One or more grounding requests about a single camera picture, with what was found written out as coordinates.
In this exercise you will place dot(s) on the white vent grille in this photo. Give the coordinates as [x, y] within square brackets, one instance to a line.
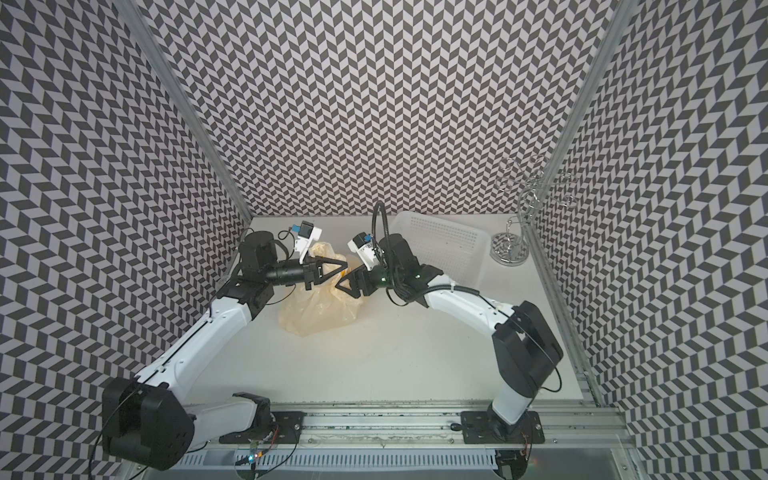
[354, 460]

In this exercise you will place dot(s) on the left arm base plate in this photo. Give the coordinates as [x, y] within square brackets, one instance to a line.
[281, 427]

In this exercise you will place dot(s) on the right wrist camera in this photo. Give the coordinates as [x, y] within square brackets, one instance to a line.
[362, 245]

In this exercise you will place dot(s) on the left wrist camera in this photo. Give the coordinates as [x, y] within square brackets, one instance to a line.
[304, 235]

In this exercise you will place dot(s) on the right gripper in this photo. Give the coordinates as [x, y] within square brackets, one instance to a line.
[354, 276]

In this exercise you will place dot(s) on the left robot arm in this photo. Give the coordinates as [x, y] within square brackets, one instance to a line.
[146, 419]

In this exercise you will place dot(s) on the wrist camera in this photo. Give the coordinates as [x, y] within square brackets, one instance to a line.
[362, 245]
[304, 235]

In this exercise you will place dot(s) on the aluminium mounting rail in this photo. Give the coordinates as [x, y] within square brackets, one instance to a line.
[426, 424]

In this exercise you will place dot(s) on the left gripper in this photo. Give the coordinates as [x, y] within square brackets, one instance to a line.
[313, 272]

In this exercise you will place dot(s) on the banana print plastic bag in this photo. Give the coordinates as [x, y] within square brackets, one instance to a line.
[324, 307]

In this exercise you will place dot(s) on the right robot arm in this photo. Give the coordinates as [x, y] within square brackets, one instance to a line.
[525, 348]

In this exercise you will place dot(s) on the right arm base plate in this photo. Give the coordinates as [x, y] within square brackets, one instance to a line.
[486, 427]

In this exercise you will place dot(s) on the metal wire cup rack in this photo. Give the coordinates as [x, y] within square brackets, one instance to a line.
[511, 247]

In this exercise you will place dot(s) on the white plastic basket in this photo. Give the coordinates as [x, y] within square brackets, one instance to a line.
[457, 249]

